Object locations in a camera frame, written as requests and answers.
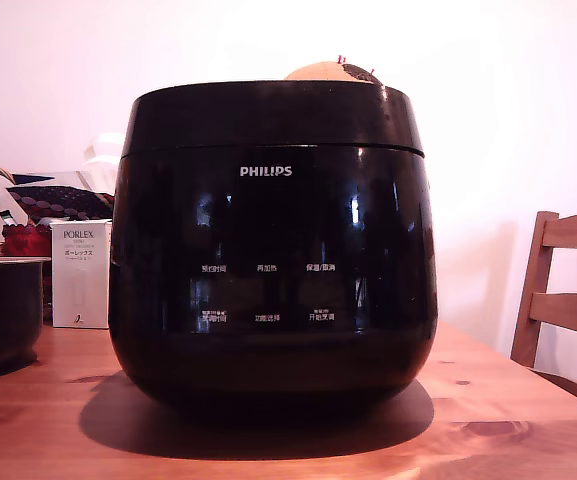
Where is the black rice cooker lid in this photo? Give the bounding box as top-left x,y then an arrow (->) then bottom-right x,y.
120,79 -> 427,158

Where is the black Philips rice cooker body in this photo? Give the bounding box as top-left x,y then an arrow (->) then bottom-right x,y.
108,143 -> 440,409

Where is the cork globe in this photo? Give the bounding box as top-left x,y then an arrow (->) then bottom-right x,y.
283,55 -> 384,87

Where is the white bag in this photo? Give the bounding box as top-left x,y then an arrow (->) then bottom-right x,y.
83,130 -> 125,174

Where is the white Porlex box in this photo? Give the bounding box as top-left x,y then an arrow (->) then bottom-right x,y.
49,218 -> 113,330

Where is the dark dotted cloth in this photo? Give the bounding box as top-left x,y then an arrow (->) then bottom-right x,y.
5,183 -> 116,223

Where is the wooden chair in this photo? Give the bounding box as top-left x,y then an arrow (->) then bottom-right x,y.
510,209 -> 577,416

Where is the black inner cooking pot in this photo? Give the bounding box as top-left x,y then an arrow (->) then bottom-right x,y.
0,256 -> 53,374

